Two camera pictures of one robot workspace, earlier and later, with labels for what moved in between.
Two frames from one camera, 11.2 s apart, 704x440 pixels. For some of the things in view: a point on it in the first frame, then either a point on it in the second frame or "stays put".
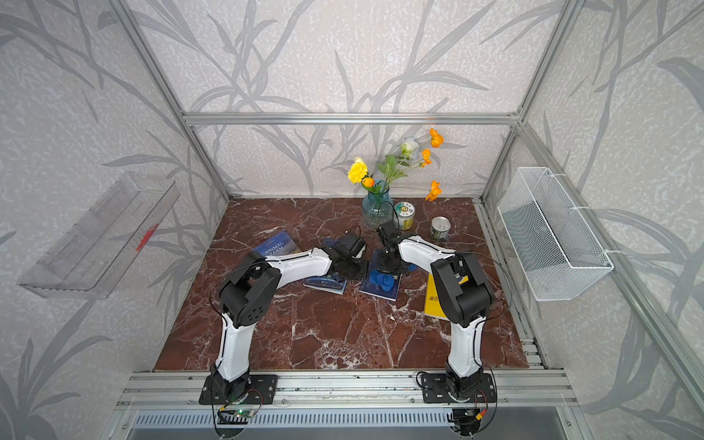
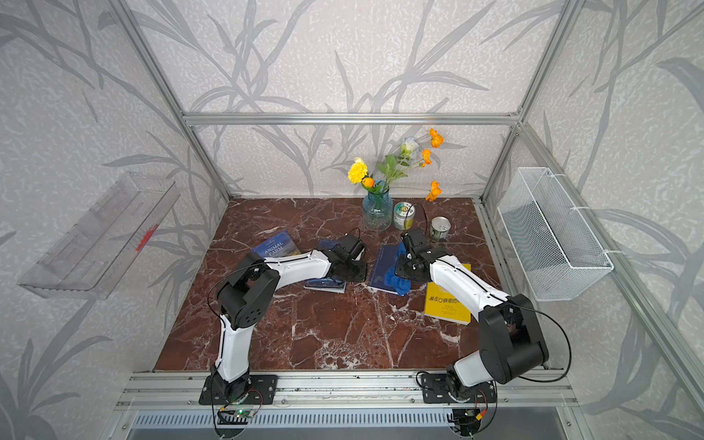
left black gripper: (363, 265) stays put
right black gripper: (399, 270) to (400, 268)
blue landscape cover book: (281, 244) stays put
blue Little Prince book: (331, 282) stays put
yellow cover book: (432, 305) stays put
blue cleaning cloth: (385, 280) to (401, 284)
